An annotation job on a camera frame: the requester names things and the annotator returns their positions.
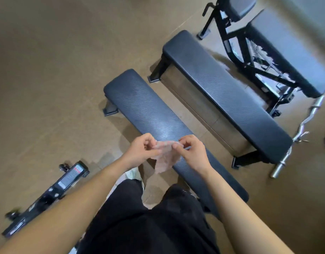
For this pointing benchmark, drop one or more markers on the chrome curl barbell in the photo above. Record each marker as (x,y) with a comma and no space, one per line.
(307,121)

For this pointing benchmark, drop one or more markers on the person's black shorts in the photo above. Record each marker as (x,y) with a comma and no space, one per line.
(152,224)

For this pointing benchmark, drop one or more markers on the clear plastic wrapper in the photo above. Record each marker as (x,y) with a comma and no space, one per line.
(166,160)

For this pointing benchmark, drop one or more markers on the person's right hand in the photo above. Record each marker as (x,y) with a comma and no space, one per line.
(195,156)

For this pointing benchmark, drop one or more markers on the black adjustable weight bench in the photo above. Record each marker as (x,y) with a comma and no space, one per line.
(287,50)

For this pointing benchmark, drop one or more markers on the black metal equipment base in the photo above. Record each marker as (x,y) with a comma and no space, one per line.
(53,194)

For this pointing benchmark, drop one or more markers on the black padded flat bench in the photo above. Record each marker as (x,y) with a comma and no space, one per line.
(226,95)
(152,113)

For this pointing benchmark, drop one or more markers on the person's light shoe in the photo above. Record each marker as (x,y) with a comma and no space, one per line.
(134,175)

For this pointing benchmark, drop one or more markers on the person's left hand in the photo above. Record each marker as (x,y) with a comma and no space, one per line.
(137,152)

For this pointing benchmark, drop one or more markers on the person's left thumb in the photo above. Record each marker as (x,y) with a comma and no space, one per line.
(154,154)

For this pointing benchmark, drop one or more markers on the person's left forearm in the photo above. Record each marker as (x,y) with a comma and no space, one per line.
(61,214)

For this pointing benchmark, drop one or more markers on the person's right forearm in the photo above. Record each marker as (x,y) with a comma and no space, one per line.
(239,216)

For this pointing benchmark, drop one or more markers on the person's right thumb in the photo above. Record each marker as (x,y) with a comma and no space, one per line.
(178,149)

